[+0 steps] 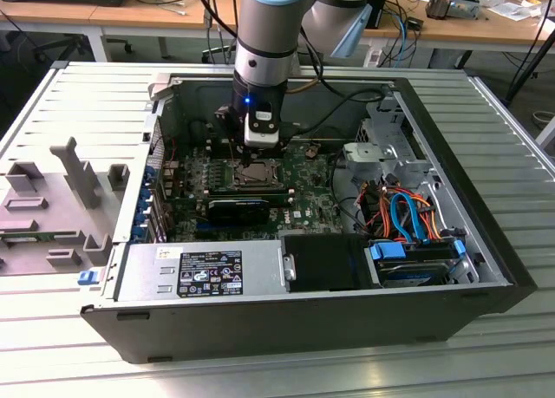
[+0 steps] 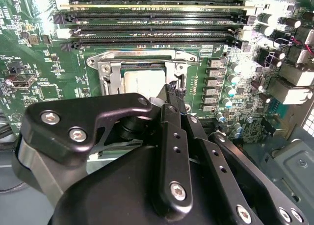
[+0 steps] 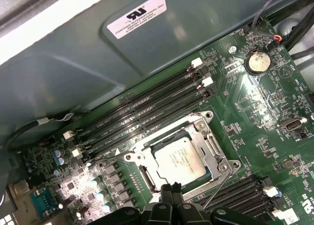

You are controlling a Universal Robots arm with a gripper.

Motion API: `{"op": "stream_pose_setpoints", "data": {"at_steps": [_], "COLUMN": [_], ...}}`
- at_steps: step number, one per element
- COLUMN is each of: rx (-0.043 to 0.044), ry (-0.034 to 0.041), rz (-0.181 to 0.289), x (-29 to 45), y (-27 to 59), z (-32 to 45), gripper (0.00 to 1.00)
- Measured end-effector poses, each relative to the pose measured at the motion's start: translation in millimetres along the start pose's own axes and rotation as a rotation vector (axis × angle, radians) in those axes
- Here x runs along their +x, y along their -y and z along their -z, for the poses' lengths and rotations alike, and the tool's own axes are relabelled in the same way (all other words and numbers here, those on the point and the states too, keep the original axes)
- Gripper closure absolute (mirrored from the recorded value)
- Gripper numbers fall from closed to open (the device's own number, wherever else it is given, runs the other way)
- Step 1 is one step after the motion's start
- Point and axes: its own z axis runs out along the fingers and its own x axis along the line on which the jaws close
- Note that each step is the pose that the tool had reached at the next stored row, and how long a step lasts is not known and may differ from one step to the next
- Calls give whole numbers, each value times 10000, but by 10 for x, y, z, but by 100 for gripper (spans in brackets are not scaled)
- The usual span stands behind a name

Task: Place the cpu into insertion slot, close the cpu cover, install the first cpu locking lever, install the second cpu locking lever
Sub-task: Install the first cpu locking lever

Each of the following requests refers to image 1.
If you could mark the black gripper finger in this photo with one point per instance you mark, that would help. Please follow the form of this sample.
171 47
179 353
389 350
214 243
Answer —
230 120
283 146

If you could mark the silver green CPU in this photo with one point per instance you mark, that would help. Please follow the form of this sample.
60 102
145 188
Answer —
256 173

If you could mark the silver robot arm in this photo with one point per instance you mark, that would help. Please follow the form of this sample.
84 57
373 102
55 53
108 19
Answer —
264 38

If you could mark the CPU socket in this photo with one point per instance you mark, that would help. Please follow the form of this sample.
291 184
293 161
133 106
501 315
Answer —
237 182

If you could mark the black case fan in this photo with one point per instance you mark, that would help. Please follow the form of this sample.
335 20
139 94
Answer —
198 131

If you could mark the green motherboard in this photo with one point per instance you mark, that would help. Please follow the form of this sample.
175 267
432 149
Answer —
312 190

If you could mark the green RAM stick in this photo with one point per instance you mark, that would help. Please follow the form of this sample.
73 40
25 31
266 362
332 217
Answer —
247 195
26 238

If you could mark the black graphics card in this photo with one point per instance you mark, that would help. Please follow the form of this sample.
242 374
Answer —
236 213

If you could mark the pale blue teach pendant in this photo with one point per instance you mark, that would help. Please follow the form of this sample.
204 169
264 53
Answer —
353 38

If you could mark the blue expansion card latch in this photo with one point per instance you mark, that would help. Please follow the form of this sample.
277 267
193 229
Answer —
147 194

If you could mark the white power strip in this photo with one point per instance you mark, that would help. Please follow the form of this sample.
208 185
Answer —
373 55

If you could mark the silver drive cage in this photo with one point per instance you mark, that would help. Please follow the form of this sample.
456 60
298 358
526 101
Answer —
407 168

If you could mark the wooden desk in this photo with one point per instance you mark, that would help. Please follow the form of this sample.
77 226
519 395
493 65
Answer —
152 18

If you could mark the black upright box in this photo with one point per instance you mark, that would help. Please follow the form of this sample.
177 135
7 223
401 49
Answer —
378 8

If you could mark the blue disk carrier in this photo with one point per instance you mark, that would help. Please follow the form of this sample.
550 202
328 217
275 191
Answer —
388 250

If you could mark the small black adapter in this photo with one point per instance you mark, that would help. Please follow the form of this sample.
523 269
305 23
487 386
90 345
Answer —
414 24

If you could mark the silver power supply unit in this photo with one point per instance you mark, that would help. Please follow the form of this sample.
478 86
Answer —
143 268

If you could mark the hard disk drive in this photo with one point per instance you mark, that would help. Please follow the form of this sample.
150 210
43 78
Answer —
412 273

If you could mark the black PC case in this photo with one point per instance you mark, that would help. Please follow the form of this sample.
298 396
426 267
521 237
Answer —
260 328

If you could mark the grey parts rack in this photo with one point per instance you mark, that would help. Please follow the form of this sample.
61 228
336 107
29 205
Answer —
65 207

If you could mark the metal heat sink cooler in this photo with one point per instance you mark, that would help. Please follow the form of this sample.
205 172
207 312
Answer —
438 5

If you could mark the blue plastic clip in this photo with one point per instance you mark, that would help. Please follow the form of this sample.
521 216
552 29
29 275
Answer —
88 278

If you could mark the grey desktop device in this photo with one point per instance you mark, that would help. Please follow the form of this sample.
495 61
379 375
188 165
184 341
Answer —
466 8

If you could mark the white paper sheets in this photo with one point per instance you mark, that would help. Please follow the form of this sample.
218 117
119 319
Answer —
511 10

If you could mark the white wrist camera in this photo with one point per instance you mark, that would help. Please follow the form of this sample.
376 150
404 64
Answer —
260 135

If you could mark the silver round bracket plate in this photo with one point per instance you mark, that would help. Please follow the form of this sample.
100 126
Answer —
366 152

